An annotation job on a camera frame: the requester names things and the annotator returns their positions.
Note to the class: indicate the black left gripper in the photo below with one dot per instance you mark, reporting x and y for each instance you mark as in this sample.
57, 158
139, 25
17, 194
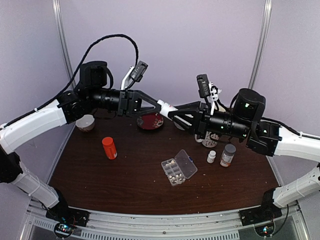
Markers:
130, 102

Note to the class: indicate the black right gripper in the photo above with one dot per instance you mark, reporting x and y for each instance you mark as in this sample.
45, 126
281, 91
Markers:
204, 112

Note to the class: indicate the small white pill bottle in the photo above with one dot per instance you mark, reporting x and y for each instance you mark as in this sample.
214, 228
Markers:
166, 108

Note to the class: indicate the orange pill bottle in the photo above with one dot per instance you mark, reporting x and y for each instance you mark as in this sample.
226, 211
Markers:
109, 148

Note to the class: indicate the clear plastic pill organizer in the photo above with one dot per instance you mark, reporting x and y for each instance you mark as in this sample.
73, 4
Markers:
179, 169

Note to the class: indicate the grey lid supplement bottle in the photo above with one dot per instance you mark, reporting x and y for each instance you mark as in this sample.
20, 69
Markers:
227, 155

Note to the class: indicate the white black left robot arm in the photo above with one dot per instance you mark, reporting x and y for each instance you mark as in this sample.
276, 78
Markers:
93, 91

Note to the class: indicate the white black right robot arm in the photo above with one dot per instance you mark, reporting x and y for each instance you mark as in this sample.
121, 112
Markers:
245, 122

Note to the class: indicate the white scalloped bowl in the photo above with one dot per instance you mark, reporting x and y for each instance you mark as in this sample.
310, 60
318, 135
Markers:
178, 125

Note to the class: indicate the red floral plate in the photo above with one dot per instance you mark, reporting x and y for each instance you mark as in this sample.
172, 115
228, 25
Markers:
150, 121

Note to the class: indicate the floral mug yellow inside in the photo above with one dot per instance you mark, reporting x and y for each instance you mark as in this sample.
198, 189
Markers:
209, 141

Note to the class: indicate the white patterned rice bowl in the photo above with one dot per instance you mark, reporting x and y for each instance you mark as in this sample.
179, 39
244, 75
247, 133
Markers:
86, 123

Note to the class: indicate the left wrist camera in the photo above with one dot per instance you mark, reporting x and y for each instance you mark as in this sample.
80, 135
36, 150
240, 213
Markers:
134, 75

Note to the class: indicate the front aluminium rail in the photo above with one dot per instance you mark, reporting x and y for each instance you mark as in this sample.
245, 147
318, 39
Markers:
223, 225

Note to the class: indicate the left aluminium frame post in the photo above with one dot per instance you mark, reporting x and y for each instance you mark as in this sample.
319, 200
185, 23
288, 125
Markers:
71, 84

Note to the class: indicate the aluminium frame post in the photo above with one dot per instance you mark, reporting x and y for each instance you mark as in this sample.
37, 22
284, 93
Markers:
264, 30
71, 84

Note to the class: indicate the right aluminium frame post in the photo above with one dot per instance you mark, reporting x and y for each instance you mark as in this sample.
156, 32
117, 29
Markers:
264, 30

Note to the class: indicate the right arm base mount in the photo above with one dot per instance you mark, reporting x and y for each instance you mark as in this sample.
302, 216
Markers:
262, 218

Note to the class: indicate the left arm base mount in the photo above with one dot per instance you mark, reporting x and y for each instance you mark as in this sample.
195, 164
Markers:
68, 222

